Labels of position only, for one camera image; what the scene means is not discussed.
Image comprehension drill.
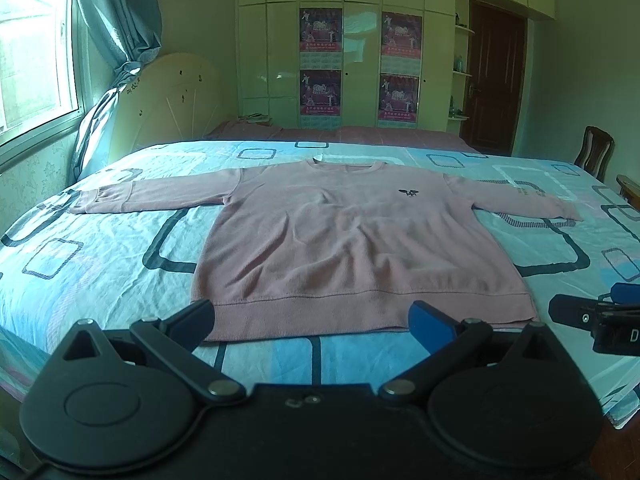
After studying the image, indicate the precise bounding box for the corner shelf unit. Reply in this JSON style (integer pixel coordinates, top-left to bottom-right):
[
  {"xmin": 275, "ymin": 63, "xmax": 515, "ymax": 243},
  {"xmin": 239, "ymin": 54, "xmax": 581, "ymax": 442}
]
[{"xmin": 447, "ymin": 0, "xmax": 474, "ymax": 136}]

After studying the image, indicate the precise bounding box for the lower right poster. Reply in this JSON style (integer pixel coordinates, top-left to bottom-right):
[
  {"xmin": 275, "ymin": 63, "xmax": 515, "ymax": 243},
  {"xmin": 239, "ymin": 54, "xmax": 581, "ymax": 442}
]
[{"xmin": 378, "ymin": 74, "xmax": 419, "ymax": 128}]

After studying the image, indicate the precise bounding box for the green curtain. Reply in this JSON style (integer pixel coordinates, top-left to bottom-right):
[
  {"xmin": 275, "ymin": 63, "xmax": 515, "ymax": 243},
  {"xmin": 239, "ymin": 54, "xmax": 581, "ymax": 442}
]
[{"xmin": 70, "ymin": 0, "xmax": 162, "ymax": 182}]

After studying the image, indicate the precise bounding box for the maroon striped bedspread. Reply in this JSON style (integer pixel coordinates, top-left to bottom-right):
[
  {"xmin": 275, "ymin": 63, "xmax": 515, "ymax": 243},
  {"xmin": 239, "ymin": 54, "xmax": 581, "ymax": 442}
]
[{"xmin": 205, "ymin": 120, "xmax": 478, "ymax": 154}]

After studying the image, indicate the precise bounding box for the dark wooden door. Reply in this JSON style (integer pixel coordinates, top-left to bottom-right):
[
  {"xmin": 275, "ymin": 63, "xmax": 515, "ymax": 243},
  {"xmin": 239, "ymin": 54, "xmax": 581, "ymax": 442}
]
[{"xmin": 461, "ymin": 0, "xmax": 527, "ymax": 156}]

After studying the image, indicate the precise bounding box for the light blue patterned bedsheet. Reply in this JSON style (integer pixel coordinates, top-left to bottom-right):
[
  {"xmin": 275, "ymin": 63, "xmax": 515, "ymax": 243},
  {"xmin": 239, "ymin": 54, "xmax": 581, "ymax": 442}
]
[{"xmin": 1, "ymin": 141, "xmax": 639, "ymax": 427}]

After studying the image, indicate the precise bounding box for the window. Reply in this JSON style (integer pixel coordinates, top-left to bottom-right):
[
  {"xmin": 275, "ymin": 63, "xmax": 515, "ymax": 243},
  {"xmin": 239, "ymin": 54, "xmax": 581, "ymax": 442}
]
[{"xmin": 1, "ymin": 0, "xmax": 82, "ymax": 145}]

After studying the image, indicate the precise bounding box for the poster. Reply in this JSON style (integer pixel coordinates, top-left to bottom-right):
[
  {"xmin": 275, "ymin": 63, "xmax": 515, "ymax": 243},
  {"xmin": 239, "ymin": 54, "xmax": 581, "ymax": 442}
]
[
  {"xmin": 378, "ymin": 74, "xmax": 419, "ymax": 128},
  {"xmin": 381, "ymin": 11, "xmax": 422, "ymax": 77},
  {"xmin": 299, "ymin": 70, "xmax": 342, "ymax": 130},
  {"xmin": 299, "ymin": 8, "xmax": 343, "ymax": 70}
]

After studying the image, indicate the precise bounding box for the upper right poster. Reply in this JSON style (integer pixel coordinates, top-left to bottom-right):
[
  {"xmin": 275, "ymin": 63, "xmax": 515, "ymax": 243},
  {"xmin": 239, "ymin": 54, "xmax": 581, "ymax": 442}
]
[{"xmin": 381, "ymin": 11, "xmax": 422, "ymax": 77}]

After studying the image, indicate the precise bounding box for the stack of papers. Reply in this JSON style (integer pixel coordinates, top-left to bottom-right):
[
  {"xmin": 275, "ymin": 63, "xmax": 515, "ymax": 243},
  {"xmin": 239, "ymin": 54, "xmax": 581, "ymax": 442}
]
[{"xmin": 238, "ymin": 113, "xmax": 272, "ymax": 126}]

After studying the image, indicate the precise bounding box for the cream curved headboard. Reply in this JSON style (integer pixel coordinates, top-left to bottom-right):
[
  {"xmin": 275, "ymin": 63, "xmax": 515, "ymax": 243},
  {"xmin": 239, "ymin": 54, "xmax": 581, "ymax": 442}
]
[{"xmin": 108, "ymin": 53, "xmax": 232, "ymax": 162}]

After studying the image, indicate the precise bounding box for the upper left poster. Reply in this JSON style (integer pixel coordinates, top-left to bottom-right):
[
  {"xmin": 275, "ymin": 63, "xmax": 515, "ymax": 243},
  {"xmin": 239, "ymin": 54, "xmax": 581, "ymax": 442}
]
[{"xmin": 299, "ymin": 8, "xmax": 343, "ymax": 70}]

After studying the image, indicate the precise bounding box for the lower left poster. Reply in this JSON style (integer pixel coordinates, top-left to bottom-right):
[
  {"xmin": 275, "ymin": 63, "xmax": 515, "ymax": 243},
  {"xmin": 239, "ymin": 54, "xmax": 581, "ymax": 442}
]
[{"xmin": 299, "ymin": 70, "xmax": 342, "ymax": 130}]

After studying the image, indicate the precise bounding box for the cream wardrobe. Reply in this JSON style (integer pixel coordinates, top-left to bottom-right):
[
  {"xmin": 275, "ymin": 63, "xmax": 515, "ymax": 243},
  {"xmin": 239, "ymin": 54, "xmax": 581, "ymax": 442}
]
[{"xmin": 236, "ymin": 0, "xmax": 555, "ymax": 132}]

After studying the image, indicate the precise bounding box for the dark wooden chair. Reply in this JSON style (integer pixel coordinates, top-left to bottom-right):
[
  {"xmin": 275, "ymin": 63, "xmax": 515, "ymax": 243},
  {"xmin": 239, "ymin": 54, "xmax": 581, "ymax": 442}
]
[{"xmin": 574, "ymin": 126, "xmax": 615, "ymax": 182}]

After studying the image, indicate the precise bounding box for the pink sweatshirt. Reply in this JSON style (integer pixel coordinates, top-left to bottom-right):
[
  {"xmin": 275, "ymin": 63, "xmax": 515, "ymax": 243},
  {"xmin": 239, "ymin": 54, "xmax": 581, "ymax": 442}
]
[{"xmin": 73, "ymin": 159, "xmax": 579, "ymax": 342}]

